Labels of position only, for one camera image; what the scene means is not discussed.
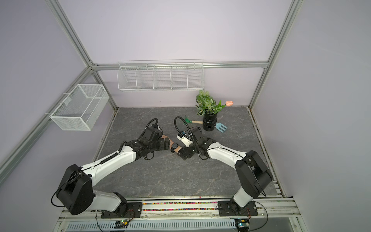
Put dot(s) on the right green circuit board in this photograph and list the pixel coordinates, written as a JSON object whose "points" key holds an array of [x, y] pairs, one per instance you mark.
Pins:
{"points": [[242, 225]]}

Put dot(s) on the light blue toy fork tool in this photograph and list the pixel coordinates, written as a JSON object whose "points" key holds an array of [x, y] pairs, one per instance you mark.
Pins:
{"points": [[221, 127]]}

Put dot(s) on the white wire mesh box basket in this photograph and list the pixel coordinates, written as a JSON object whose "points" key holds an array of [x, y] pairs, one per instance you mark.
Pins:
{"points": [[81, 108]]}

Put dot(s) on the black wrist watch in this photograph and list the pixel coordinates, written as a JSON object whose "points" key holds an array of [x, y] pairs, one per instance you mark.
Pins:
{"points": [[173, 147]]}

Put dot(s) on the beige mannequin hand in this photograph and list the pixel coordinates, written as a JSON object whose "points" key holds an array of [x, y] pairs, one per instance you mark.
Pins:
{"points": [[163, 136]]}

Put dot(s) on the black plant pot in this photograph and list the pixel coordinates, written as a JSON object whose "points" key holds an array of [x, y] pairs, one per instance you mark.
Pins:
{"points": [[209, 122]]}

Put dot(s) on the green artificial plant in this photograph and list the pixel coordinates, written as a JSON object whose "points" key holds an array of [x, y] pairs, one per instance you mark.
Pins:
{"points": [[205, 104]]}

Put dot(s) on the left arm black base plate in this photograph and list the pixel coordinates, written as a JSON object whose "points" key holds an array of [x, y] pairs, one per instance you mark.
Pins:
{"points": [[125, 210]]}

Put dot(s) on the green toy rake wooden handle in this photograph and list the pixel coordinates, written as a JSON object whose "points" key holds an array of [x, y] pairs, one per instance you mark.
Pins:
{"points": [[193, 121]]}

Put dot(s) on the left green circuit board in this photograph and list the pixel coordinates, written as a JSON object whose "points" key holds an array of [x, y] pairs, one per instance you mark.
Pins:
{"points": [[121, 224]]}

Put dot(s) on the pink artificial tulip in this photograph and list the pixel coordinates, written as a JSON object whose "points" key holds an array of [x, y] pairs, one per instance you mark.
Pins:
{"points": [[227, 104]]}

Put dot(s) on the long white wire shelf basket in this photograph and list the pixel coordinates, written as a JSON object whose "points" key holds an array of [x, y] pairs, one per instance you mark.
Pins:
{"points": [[161, 75]]}

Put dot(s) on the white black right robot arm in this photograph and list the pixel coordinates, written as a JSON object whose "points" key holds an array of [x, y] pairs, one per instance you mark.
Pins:
{"points": [[253, 173]]}

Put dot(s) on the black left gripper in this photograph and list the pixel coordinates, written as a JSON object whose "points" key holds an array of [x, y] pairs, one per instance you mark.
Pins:
{"points": [[162, 146]]}

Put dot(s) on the green circuit board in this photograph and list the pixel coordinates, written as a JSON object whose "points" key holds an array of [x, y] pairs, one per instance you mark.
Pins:
{"points": [[121, 224], [242, 225]]}

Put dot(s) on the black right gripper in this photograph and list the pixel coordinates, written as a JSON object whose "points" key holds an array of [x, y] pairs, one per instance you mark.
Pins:
{"points": [[181, 154]]}

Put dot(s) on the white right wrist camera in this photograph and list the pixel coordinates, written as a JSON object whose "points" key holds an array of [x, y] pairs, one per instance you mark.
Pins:
{"points": [[185, 140]]}

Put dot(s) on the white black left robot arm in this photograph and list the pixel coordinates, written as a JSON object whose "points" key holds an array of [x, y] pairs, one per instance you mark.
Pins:
{"points": [[76, 189]]}

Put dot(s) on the white slotted cable duct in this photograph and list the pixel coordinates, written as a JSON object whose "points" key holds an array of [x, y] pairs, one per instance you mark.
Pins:
{"points": [[152, 225]]}

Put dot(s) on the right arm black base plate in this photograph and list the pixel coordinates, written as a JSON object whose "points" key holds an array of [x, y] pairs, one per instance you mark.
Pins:
{"points": [[229, 208]]}

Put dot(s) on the aluminium mounting rail frame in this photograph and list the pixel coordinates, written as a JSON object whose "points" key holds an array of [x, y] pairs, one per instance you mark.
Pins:
{"points": [[275, 213]]}

